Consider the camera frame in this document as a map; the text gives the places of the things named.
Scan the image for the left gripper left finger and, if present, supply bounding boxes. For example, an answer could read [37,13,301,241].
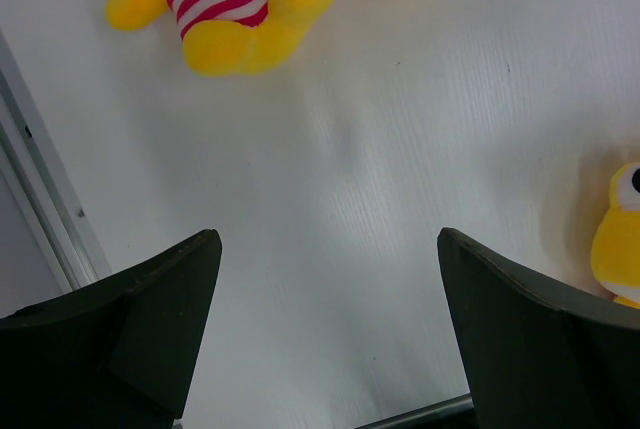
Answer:
[1,229,222,428]

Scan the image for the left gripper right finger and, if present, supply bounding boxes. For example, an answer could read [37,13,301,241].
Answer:
[437,228,639,428]

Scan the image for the yellow toy red stripes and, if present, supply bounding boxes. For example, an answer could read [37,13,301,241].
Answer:
[590,162,640,309]
[105,0,334,77]

